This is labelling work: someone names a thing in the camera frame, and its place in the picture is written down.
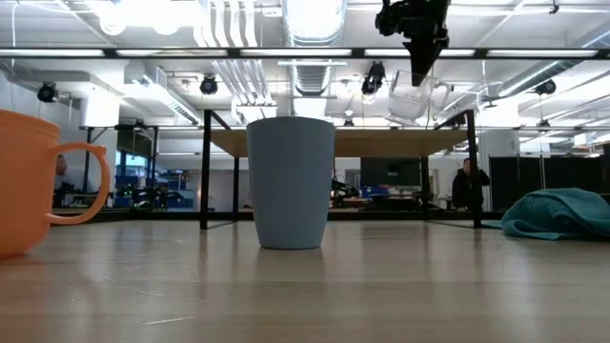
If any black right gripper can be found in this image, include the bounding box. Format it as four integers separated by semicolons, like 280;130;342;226
375;0;452;88

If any clear glass mug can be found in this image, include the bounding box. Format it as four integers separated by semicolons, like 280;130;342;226
386;70;453;126

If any blue plastic cup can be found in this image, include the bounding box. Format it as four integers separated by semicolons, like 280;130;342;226
246;116;336;251

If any orange plastic mug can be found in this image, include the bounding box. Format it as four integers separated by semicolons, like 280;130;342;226
0;109;112;261

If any black ceiling spotlight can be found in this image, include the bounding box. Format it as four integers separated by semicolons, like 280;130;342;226
199;74;219;95
36;81;59;104
534;78;558;96
360;61;387;95

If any black monitor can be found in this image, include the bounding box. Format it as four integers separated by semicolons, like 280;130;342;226
359;157;423;188

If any person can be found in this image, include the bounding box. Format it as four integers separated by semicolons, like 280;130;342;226
52;154;82;192
451;157;491;213

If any black room partition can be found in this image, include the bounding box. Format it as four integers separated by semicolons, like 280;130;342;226
489;154;610;211

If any teal cloth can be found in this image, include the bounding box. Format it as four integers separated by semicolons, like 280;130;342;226
483;187;610;241

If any wooden shelf with black frame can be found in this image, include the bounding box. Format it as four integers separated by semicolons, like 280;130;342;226
198;108;483;231

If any silver air duct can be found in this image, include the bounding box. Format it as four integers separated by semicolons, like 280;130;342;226
280;0;348;96

